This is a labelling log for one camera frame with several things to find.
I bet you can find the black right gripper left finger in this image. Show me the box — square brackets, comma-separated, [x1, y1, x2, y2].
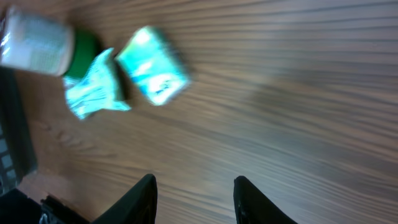
[93, 174, 157, 224]

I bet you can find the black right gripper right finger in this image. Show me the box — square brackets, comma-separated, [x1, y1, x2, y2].
[233, 175, 297, 224]

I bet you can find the light teal snack packet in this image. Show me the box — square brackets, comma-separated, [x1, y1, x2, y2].
[63, 48, 131, 120]

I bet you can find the teal tissue pack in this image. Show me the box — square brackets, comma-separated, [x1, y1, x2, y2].
[116, 26, 191, 106]

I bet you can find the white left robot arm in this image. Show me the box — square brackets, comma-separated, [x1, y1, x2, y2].
[1, 189, 89, 224]

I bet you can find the grey plastic mesh basket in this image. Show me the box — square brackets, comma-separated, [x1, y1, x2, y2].
[1, 67, 37, 195]

